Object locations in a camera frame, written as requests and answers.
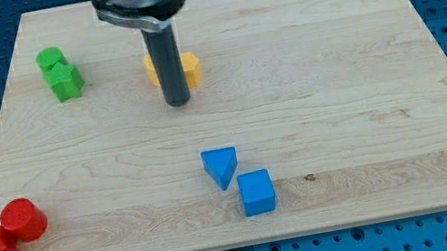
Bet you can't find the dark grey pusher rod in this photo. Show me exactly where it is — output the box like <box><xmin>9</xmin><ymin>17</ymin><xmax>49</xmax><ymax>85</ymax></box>
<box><xmin>142</xmin><ymin>21</ymin><xmax>191</xmax><ymax>107</ymax></box>

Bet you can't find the blue triangle block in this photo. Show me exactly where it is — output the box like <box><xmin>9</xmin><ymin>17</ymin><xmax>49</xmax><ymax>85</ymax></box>
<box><xmin>200</xmin><ymin>146</ymin><xmax>238</xmax><ymax>191</ymax></box>

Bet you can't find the yellow hexagon block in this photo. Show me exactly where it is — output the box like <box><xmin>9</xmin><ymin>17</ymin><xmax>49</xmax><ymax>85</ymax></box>
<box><xmin>143</xmin><ymin>51</ymin><xmax>204</xmax><ymax>88</ymax></box>

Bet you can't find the green star block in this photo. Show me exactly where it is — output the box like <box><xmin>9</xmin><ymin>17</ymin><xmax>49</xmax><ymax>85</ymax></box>
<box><xmin>44</xmin><ymin>62</ymin><xmax>84</xmax><ymax>103</ymax></box>

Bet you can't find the green cylinder block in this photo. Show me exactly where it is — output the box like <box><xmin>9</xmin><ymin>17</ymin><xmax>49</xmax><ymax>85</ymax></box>
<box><xmin>35</xmin><ymin>46</ymin><xmax>68</xmax><ymax>73</ymax></box>

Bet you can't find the wooden board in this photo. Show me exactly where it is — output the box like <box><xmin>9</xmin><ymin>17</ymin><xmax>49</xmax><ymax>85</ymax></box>
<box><xmin>0</xmin><ymin>0</ymin><xmax>447</xmax><ymax>251</ymax></box>

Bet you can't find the blue cube block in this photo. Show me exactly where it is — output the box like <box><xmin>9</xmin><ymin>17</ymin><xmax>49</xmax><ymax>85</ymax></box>
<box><xmin>237</xmin><ymin>168</ymin><xmax>276</xmax><ymax>217</ymax></box>

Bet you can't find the red cylinder block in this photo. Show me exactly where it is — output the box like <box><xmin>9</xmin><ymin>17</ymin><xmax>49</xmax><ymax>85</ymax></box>
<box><xmin>0</xmin><ymin>198</ymin><xmax>48</xmax><ymax>242</ymax></box>

